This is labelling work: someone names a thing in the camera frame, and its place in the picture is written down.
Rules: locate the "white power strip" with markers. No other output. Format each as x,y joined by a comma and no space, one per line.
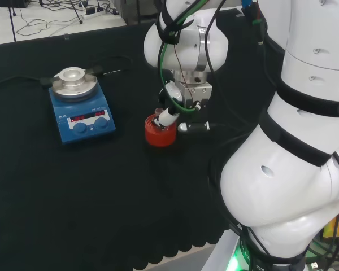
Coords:
93,15

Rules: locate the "yellow stop button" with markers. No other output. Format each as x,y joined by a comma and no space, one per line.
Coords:
332,228

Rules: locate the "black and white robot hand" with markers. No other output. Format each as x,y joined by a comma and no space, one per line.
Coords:
199,93

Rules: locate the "blue-base heater with steel plate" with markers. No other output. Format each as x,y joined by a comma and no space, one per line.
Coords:
84,128

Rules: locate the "black bench cloth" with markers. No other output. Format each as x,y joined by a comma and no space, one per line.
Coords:
73,197

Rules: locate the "thin black stand pole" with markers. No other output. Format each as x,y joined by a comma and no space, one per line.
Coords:
13,25

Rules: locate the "grey metal cabinet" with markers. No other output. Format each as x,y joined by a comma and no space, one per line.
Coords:
135,11

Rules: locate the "clear round-bottom glass flask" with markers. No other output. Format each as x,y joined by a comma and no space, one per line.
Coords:
158,110

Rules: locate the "black tripod leg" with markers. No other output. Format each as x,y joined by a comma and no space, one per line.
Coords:
77,12

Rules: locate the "black computer case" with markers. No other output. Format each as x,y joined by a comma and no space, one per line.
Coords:
11,3

